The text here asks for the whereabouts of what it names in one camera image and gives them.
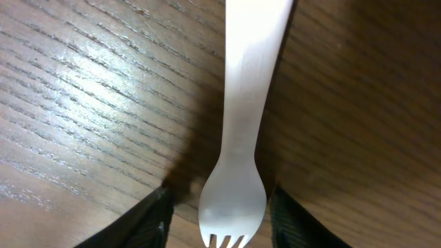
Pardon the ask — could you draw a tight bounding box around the pink plastic fork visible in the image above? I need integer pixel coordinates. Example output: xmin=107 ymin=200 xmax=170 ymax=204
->
xmin=198 ymin=0 xmax=293 ymax=247

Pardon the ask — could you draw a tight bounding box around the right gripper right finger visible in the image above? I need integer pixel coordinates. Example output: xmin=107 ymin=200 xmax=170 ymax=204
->
xmin=270 ymin=187 xmax=351 ymax=248

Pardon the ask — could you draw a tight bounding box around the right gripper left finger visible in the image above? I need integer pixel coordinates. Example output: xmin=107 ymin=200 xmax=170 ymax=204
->
xmin=75 ymin=187 xmax=174 ymax=248

